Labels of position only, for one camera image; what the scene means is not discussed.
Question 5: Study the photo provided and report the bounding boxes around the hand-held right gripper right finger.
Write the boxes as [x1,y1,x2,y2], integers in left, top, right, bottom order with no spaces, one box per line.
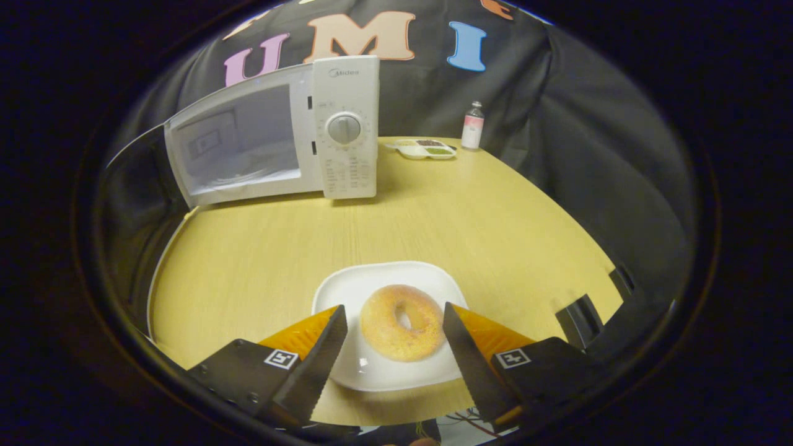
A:
[442,302,611,434]

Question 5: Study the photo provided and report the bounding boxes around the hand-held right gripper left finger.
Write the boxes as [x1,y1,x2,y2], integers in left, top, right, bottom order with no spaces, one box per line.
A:
[186,305,349,428]

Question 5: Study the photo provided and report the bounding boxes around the white square plate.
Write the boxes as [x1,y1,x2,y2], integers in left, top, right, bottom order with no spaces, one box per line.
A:
[312,261,470,392]

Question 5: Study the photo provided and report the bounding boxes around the golden bagel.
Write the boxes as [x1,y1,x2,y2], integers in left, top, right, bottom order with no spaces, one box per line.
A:
[360,284,445,362]

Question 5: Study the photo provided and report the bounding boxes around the white microwave oven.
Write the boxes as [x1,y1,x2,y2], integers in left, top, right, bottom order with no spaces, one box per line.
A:
[105,56,380,211]

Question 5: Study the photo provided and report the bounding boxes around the black table edge clamp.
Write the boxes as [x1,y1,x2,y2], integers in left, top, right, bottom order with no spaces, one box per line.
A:
[610,265,636,298]
[554,294,605,351]

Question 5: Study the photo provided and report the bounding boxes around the white divided snack dish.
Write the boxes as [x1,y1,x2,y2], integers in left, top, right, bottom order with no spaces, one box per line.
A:
[385,139,458,160]

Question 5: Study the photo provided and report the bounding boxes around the small pink label bottle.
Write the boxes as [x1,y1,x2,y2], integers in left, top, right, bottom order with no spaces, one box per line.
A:
[462,102,486,150]

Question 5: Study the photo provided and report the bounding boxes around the thin dark cable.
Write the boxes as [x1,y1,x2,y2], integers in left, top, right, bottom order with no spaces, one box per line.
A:
[449,410,496,437]

